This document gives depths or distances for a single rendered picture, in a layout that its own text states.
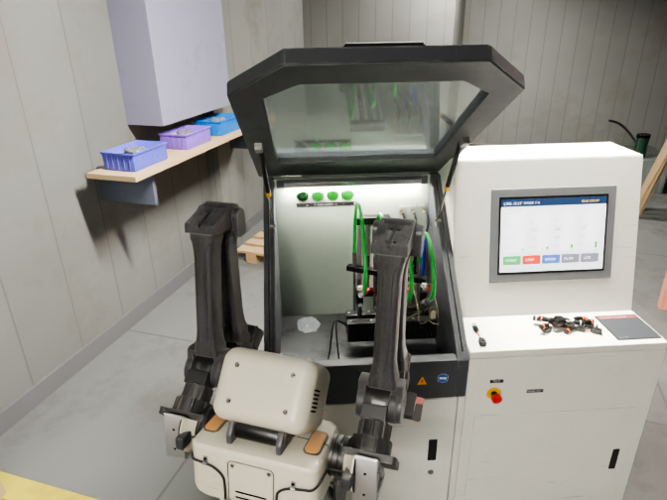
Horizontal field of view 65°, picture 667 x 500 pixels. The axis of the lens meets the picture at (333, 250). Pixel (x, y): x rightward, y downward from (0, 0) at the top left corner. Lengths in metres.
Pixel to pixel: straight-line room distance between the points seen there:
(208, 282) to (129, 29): 2.68
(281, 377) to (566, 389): 1.26
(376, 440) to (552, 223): 1.22
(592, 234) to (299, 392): 1.41
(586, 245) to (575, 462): 0.84
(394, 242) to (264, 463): 0.51
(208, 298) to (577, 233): 1.41
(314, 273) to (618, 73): 6.48
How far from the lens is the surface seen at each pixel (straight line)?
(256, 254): 4.70
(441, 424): 2.03
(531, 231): 2.05
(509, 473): 2.29
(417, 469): 2.16
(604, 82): 8.12
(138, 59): 3.72
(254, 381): 1.10
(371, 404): 1.17
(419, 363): 1.83
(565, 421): 2.19
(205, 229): 1.19
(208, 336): 1.28
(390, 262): 1.05
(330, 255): 2.18
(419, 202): 2.14
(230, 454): 1.14
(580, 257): 2.15
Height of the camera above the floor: 2.02
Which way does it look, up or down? 24 degrees down
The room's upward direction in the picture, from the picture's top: 1 degrees counter-clockwise
